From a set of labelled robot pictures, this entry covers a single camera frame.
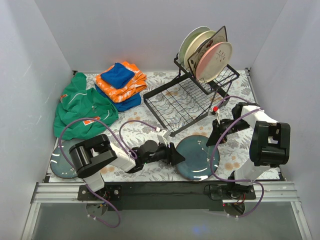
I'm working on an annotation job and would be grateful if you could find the green jacket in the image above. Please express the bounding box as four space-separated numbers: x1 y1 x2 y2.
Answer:
53 72 119 140

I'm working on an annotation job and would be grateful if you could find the purple cable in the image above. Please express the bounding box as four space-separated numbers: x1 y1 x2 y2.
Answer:
58 118 161 229
209 96 265 218

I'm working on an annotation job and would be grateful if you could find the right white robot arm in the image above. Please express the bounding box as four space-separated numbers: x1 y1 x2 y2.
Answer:
206 102 291 199

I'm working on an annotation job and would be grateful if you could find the blue cloth bottom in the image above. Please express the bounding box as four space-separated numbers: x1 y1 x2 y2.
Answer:
95 84 142 112

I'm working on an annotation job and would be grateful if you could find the black wire dish rack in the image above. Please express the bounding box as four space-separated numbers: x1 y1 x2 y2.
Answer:
143 57 240 137

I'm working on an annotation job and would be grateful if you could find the blue glazed plate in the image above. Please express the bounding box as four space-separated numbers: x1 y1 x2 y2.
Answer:
176 135 215 182
49 146 77 179

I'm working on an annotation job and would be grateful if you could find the floral patterned table mat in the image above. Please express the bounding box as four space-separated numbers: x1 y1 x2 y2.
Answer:
48 69 281 183

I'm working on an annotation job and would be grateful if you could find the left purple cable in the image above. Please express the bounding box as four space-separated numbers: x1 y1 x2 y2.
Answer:
58 118 161 229

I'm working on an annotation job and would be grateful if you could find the blue folded towel top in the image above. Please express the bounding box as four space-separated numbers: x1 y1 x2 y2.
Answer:
100 62 135 89

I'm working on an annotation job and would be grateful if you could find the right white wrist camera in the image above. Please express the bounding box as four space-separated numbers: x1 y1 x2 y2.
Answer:
210 106 221 126

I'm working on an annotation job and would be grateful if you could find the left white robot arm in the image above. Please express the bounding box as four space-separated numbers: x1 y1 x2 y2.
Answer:
69 134 186 200

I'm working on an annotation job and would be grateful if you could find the square floral plate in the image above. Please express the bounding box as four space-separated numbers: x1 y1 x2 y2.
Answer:
187 26 228 77

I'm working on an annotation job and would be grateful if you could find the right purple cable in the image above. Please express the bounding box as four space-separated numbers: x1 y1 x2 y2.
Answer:
209 96 265 218

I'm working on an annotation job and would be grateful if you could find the orange patterned cloth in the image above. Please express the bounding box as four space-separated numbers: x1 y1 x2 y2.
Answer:
95 61 147 103

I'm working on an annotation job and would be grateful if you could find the white scalloped plate front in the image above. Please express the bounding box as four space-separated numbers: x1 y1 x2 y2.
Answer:
177 26 210 65

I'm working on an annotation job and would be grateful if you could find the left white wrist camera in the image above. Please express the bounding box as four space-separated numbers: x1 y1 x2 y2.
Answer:
155 127 170 146

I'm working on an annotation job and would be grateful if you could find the cream and green round plate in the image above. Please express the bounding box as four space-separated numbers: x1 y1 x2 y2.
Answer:
184 30 216 70

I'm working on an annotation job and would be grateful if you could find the pink and cream round plate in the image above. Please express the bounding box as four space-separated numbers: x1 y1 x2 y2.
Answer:
195 41 233 83

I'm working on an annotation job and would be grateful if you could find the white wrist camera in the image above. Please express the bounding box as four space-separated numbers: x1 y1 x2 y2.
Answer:
210 106 221 126
155 127 170 146

